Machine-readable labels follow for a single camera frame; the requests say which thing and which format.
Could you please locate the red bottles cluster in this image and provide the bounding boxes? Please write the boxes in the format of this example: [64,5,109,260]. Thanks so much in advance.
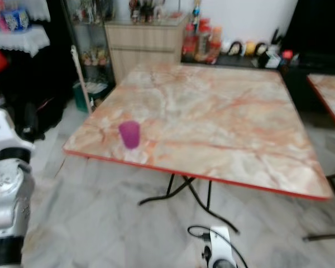
[182,17,224,63]

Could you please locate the small marble side table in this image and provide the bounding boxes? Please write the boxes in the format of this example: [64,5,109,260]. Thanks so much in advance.
[306,73,335,139]

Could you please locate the light wooden cabinet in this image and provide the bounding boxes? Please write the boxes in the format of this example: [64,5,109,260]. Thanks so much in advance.
[104,18,189,85]

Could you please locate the purple plastic cup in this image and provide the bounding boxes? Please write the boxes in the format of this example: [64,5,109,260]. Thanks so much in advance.
[118,120,141,150]

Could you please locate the figurines on cabinet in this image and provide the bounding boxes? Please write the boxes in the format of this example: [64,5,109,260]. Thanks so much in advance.
[128,0,169,24]

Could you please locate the white lace shelf cloth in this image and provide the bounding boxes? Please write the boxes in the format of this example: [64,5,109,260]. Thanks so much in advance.
[0,25,51,58]

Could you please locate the marble folding table red edge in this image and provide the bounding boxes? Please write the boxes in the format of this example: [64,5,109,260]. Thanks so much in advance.
[62,61,335,201]

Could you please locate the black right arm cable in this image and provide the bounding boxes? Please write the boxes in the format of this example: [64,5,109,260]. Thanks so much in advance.
[188,224,250,268]

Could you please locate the white stick handle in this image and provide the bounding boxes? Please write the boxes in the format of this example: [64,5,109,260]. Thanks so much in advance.
[70,45,94,114]

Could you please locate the black folding table legs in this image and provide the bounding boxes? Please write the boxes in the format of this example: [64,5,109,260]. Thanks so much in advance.
[138,173,241,234]

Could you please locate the green bin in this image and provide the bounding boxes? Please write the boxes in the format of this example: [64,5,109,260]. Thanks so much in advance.
[75,80,108,111]

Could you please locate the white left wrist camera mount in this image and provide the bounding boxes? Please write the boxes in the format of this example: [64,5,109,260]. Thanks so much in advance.
[0,108,35,161]

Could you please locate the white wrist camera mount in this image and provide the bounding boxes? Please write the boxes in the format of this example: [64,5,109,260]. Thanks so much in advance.
[208,226,238,268]
[0,108,35,161]

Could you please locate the yellow round ornament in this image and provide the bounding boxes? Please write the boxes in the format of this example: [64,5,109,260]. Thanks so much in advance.
[243,41,257,56]

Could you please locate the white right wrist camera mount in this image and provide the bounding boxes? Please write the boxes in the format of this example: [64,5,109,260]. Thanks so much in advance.
[208,226,238,268]

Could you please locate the glass display shelf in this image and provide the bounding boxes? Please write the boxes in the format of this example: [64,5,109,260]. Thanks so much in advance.
[65,0,117,109]

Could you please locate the blue printed box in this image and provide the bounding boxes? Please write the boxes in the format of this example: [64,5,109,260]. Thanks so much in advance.
[1,7,31,32]

